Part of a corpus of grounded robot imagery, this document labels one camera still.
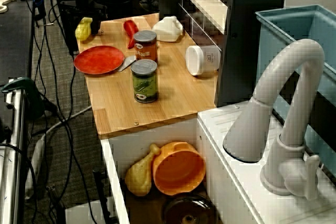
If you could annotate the orange toy bowl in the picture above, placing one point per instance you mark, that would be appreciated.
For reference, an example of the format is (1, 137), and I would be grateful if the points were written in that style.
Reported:
(178, 171)

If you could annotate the teal plastic box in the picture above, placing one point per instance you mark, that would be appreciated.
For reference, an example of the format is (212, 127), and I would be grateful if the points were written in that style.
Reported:
(275, 32)

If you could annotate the white toy milk bottle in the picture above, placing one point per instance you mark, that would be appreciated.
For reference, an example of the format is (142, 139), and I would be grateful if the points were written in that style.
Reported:
(166, 30)

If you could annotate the grey toy faucet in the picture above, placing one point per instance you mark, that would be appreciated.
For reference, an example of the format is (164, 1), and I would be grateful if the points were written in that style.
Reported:
(262, 103)

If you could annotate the silver metal rail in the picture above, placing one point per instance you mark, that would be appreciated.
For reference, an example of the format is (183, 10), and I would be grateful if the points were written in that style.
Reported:
(14, 155)

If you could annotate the red round plate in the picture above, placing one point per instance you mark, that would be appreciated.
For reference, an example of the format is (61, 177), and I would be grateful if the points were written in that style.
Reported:
(98, 60)

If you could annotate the brown beans can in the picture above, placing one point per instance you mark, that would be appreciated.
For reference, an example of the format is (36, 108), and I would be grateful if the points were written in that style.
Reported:
(145, 49)

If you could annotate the black shelf frame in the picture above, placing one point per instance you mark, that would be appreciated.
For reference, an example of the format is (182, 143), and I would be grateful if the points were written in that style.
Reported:
(244, 51)

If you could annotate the red toy pepper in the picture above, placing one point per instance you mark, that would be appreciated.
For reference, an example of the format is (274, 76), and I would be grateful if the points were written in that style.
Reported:
(130, 31)

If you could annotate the green clamp tool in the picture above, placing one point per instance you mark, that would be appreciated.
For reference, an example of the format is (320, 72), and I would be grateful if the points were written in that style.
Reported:
(23, 87)

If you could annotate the white toy kitchen unit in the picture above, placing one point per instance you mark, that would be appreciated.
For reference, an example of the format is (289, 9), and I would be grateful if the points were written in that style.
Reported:
(236, 200)

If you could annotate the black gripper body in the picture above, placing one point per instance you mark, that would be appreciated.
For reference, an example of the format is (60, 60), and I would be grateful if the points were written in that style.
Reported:
(84, 10)

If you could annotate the green peas can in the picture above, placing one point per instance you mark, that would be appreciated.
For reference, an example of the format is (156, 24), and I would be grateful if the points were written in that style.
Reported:
(144, 85)

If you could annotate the yellow toy chicken drumstick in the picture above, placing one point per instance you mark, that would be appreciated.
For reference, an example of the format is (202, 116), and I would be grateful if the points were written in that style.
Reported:
(139, 176)

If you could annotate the dark glass pot lid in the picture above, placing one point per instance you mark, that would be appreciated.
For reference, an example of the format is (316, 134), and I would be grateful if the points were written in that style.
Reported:
(189, 208)

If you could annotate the yellow toy corn cob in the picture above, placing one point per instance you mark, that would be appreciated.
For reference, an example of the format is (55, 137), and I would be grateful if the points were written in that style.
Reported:
(83, 30)

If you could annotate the white lidded jar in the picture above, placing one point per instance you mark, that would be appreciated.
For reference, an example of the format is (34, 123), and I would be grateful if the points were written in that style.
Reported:
(199, 60)

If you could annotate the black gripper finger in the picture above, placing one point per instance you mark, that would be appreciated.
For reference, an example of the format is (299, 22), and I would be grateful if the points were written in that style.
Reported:
(96, 26)
(70, 33)

